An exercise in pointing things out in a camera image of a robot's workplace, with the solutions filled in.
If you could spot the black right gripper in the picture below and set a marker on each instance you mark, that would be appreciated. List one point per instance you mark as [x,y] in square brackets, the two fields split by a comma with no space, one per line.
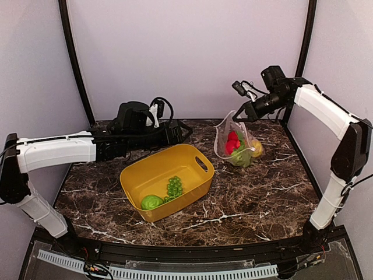
[253,113]

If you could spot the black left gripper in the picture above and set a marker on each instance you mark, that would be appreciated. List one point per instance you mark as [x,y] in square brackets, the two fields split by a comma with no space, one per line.
[168,138]

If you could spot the green leafy vegetable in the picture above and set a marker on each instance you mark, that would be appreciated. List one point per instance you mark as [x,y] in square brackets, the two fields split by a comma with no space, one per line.
[241,142]

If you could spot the clear zip top bag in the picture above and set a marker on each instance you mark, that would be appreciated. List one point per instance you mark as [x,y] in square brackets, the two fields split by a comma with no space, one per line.
[222,131]

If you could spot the yellow lemon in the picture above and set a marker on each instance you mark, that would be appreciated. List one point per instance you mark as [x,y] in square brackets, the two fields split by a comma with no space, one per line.
[257,149]

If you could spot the red tomato front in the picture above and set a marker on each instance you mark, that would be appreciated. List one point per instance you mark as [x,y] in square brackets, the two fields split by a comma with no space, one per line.
[231,147]

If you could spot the yellow plastic basket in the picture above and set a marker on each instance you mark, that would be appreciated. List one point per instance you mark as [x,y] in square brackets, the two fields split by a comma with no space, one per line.
[150,176]

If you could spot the green grape bunch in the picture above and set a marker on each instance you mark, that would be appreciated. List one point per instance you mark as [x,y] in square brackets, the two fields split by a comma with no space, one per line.
[174,189]

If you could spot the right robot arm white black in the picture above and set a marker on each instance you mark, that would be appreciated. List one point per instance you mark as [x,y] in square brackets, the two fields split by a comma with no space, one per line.
[353,133]

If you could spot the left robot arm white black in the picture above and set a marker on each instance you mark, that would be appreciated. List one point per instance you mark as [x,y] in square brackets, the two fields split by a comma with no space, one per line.
[137,126]

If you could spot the green chayote front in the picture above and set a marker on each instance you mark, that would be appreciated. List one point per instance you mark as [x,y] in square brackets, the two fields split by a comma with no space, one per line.
[150,202]

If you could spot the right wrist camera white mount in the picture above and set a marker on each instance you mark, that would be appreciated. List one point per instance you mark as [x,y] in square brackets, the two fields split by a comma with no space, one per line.
[244,91]

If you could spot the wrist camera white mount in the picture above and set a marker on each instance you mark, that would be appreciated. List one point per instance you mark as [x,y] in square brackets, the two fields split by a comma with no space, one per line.
[244,91]
[155,112]

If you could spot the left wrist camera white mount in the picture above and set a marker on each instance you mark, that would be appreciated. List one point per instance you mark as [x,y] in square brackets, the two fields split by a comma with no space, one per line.
[155,112]

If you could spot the right black frame post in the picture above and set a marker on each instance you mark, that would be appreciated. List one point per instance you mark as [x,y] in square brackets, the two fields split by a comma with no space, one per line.
[306,40]

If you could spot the black frame post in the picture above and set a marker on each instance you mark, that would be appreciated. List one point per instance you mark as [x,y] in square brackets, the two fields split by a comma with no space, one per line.
[306,40]
[70,46]

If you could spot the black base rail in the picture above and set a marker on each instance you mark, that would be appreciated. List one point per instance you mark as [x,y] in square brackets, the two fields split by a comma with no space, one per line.
[275,252]

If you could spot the white slotted cable duct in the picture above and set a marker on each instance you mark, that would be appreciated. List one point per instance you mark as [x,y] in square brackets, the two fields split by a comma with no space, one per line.
[162,270]

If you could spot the left black frame post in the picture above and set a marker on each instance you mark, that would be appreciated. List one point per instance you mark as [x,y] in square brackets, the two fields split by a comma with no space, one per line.
[70,46]

